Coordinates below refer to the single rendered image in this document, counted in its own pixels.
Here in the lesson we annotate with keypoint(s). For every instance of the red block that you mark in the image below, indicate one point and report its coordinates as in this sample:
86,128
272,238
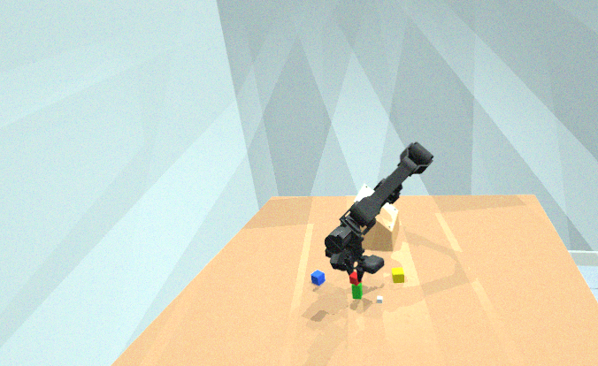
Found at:
353,279

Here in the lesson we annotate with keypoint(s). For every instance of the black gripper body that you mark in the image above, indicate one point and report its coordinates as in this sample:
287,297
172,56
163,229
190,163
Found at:
370,264

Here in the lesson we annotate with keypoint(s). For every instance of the green block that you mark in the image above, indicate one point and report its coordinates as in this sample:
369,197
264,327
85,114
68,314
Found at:
357,289
357,295

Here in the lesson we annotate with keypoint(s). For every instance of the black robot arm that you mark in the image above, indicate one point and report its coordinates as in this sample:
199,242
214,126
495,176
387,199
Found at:
414,160

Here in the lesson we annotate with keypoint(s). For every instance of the blue block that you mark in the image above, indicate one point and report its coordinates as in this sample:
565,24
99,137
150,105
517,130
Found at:
318,278

